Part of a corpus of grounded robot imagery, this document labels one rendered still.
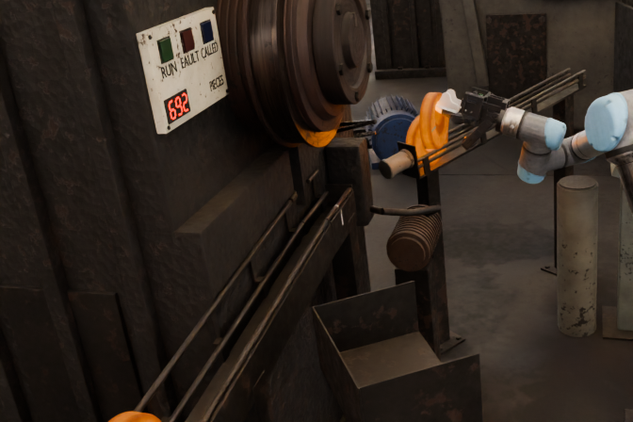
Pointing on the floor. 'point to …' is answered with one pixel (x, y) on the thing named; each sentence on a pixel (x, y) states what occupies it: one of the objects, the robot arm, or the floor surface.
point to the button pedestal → (615, 331)
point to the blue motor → (388, 126)
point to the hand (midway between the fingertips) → (432, 105)
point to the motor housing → (418, 267)
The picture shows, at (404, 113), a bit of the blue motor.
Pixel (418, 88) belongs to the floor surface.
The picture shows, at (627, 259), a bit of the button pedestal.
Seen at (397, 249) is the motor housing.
